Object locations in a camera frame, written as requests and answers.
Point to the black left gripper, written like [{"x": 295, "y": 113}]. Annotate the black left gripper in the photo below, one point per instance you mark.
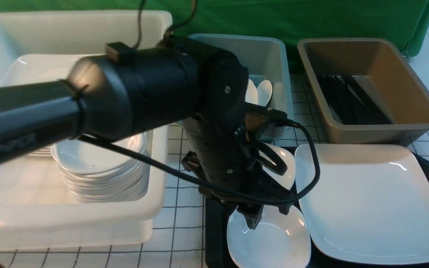
[{"x": 234, "y": 162}]

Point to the white bowl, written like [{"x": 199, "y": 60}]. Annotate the white bowl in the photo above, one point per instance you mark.
[
  {"x": 278, "y": 241},
  {"x": 287, "y": 180}
]

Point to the large white square plate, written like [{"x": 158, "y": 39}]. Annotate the large white square plate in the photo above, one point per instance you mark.
[{"x": 370, "y": 206}]

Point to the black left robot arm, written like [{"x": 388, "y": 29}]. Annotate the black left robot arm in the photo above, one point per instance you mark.
[{"x": 127, "y": 91}]

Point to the white spoon centre tall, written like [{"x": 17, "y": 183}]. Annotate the white spoon centre tall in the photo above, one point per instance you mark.
[{"x": 251, "y": 95}]

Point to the white spoon right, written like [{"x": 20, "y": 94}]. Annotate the white spoon right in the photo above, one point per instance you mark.
[{"x": 265, "y": 91}]

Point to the teal plastic bin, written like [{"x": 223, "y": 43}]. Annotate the teal plastic bin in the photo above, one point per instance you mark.
[{"x": 266, "y": 60}]

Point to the stack of white bowls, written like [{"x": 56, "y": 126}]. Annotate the stack of white bowls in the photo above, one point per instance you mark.
[{"x": 95, "y": 174}]

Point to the black chopsticks bundle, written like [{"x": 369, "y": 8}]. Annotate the black chopsticks bundle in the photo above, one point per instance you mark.
[{"x": 349, "y": 102}]

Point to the brown plastic bin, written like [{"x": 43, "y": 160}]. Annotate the brown plastic bin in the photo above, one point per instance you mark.
[{"x": 386, "y": 77}]

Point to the large white plastic tub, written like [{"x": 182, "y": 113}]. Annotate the large white plastic tub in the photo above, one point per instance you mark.
[{"x": 36, "y": 209}]

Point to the stack of white square plates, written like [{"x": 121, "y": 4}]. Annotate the stack of white square plates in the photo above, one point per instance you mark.
[{"x": 40, "y": 68}]

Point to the green cloth backdrop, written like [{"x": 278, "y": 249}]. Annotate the green cloth backdrop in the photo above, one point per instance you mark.
[{"x": 402, "y": 22}]

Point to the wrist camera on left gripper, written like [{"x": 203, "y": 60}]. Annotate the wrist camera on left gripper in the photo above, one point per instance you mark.
[{"x": 263, "y": 123}]

